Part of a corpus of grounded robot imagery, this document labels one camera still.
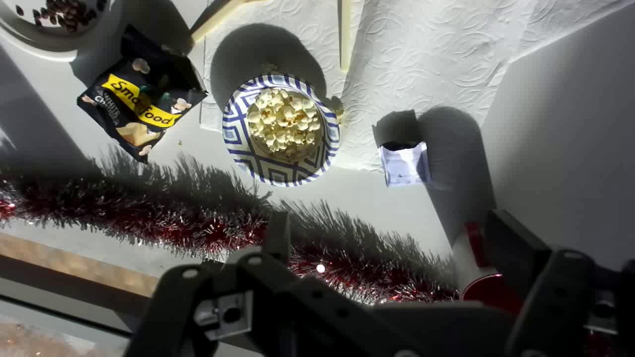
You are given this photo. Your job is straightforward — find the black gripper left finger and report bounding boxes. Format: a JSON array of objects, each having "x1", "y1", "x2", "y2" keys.
[{"x1": 126, "y1": 208, "x2": 320, "y2": 357}]

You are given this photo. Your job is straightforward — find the white mug red inside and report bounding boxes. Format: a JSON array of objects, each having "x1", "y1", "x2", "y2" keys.
[{"x1": 449, "y1": 219, "x2": 529, "y2": 315}]

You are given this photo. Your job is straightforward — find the cream plastic fork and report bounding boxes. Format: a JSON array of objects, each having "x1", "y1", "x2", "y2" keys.
[{"x1": 189, "y1": 0, "x2": 271, "y2": 43}]

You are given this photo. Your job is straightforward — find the cream plastic utensil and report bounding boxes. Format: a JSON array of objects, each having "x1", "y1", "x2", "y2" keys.
[{"x1": 338, "y1": 0, "x2": 358, "y2": 71}]

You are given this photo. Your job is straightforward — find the white plate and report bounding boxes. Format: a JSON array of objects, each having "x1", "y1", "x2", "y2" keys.
[{"x1": 0, "y1": 0, "x2": 116, "y2": 51}]

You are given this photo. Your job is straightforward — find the small dark object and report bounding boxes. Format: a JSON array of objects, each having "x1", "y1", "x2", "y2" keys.
[{"x1": 380, "y1": 140, "x2": 433, "y2": 190}]

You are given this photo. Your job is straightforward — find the dark coffee beans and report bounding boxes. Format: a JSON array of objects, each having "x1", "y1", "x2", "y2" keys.
[{"x1": 15, "y1": 0, "x2": 112, "y2": 31}]

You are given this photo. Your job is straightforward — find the black square tray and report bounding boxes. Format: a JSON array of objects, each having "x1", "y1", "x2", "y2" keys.
[{"x1": 76, "y1": 25, "x2": 209, "y2": 162}]

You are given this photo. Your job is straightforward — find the popcorn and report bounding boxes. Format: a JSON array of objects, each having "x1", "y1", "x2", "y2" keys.
[{"x1": 245, "y1": 87, "x2": 326, "y2": 160}]

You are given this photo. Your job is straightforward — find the white folded paper towel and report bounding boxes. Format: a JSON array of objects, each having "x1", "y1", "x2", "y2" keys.
[{"x1": 197, "y1": 0, "x2": 635, "y2": 172}]

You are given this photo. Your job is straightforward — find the red silver tinsel garland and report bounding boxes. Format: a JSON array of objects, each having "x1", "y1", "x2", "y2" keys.
[{"x1": 0, "y1": 148, "x2": 465, "y2": 307}]

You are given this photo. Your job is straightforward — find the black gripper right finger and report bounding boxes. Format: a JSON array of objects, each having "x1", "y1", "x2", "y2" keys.
[{"x1": 485, "y1": 208, "x2": 635, "y2": 357}]

